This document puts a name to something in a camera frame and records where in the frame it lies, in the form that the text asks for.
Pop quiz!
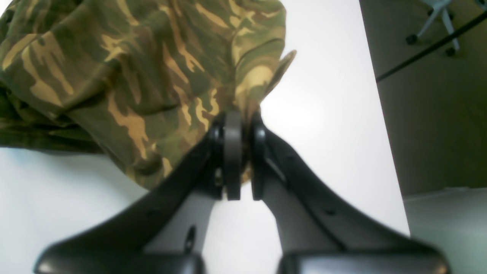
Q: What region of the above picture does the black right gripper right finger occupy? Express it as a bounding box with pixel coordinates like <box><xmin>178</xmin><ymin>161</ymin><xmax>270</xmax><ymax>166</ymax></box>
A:
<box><xmin>251</xmin><ymin>122</ymin><xmax>450</xmax><ymax>274</ymax></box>

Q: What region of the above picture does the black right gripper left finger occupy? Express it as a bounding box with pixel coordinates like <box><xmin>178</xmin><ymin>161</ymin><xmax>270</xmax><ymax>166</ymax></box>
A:
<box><xmin>34</xmin><ymin>113</ymin><xmax>242</xmax><ymax>274</ymax></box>

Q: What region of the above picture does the camouflage T-shirt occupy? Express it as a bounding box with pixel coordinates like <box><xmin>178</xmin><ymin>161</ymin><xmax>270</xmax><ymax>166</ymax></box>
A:
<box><xmin>0</xmin><ymin>0</ymin><xmax>296</xmax><ymax>190</ymax></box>

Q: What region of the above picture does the office chair base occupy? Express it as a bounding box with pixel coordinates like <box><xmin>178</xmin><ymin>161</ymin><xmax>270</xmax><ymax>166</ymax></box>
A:
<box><xmin>405</xmin><ymin>0</ymin><xmax>476</xmax><ymax>58</ymax></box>

